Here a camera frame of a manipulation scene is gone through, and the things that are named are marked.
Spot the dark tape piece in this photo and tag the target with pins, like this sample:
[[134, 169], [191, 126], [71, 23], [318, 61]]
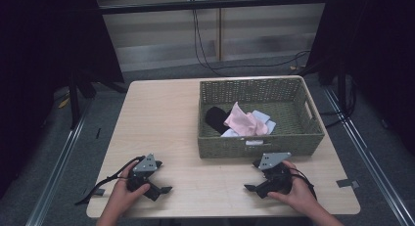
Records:
[[99, 192]]

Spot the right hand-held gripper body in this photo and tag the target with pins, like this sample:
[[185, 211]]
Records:
[[274, 159]]

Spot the grey tape strip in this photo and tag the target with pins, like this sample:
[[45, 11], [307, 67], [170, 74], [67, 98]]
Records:
[[347, 183]]

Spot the yellow floor scrap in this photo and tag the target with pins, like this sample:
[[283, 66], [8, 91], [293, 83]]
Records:
[[64, 102]]

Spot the person's right hand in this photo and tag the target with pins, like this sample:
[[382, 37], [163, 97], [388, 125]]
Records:
[[301, 195]]

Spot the metal floor rail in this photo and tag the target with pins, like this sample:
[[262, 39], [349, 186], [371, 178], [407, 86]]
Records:
[[368, 157], [55, 173]]

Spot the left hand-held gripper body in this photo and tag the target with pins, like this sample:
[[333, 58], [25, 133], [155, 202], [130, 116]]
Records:
[[146, 164]]

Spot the pale blue sock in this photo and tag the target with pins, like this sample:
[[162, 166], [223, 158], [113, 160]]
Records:
[[262, 116]]

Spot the green woven basket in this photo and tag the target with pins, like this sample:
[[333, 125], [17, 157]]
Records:
[[261, 150]]

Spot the black horizontal bar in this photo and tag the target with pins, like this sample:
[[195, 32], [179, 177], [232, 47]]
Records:
[[208, 5]]

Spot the dark curtain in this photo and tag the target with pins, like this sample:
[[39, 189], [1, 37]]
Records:
[[39, 56], [378, 56]]

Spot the white sock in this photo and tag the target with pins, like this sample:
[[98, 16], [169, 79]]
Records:
[[229, 133]]

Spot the black metal stand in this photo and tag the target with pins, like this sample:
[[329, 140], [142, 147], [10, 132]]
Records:
[[74, 99]]

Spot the small black floor scrap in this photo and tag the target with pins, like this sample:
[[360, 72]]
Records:
[[98, 133]]

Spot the black sock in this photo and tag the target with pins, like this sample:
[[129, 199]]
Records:
[[216, 118]]

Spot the person's left hand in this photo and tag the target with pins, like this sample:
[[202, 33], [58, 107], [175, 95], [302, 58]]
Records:
[[121, 193]]

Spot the pink sock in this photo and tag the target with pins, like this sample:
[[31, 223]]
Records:
[[244, 123]]

